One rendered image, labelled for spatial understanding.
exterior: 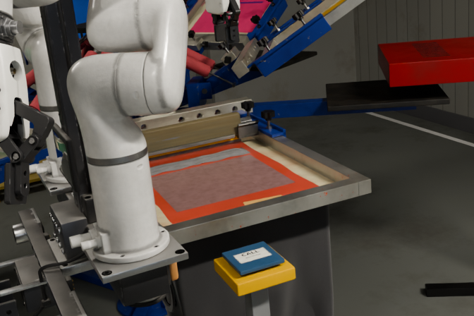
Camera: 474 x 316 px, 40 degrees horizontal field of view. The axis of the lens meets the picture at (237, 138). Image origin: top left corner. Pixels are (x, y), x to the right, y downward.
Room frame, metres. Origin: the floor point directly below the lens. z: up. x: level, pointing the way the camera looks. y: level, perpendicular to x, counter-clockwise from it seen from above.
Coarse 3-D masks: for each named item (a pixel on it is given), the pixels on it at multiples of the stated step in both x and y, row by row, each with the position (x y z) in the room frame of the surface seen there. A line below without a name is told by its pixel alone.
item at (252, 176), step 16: (240, 144) 2.06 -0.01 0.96; (224, 160) 1.91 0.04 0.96; (240, 160) 1.90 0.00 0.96; (256, 160) 1.88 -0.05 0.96; (272, 160) 1.87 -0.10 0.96; (224, 176) 1.77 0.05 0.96; (240, 176) 1.75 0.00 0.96; (256, 176) 1.74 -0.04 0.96; (272, 176) 1.73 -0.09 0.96; (288, 176) 1.71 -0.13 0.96; (240, 192) 1.63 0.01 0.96; (256, 192) 1.62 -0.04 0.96; (272, 192) 1.61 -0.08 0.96; (288, 192) 1.60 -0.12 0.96
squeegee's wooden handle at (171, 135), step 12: (204, 120) 2.02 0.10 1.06; (216, 120) 2.04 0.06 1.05; (228, 120) 2.05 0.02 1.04; (240, 120) 2.07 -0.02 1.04; (144, 132) 1.95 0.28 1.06; (156, 132) 1.96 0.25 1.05; (168, 132) 1.98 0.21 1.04; (180, 132) 1.99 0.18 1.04; (192, 132) 2.00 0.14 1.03; (204, 132) 2.02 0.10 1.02; (216, 132) 2.03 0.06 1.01; (228, 132) 2.05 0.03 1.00; (156, 144) 1.96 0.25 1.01; (168, 144) 1.97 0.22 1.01; (180, 144) 1.99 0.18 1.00
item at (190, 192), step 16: (160, 160) 1.98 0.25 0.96; (176, 160) 1.96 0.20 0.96; (160, 176) 1.82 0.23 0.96; (176, 176) 1.81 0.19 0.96; (192, 176) 1.79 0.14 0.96; (208, 176) 1.78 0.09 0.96; (160, 192) 1.69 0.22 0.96; (176, 192) 1.68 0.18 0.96; (192, 192) 1.67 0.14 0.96; (208, 192) 1.66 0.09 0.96; (224, 192) 1.65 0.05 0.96; (160, 208) 1.58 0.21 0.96; (176, 208) 1.57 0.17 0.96; (192, 208) 1.55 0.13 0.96; (208, 208) 1.54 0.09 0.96; (224, 208) 1.53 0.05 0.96
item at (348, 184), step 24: (288, 144) 1.90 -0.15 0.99; (312, 168) 1.75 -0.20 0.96; (336, 168) 1.65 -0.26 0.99; (312, 192) 1.50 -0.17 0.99; (336, 192) 1.51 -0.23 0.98; (360, 192) 1.53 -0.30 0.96; (216, 216) 1.41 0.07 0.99; (240, 216) 1.41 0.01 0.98; (264, 216) 1.43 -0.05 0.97; (192, 240) 1.37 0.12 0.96
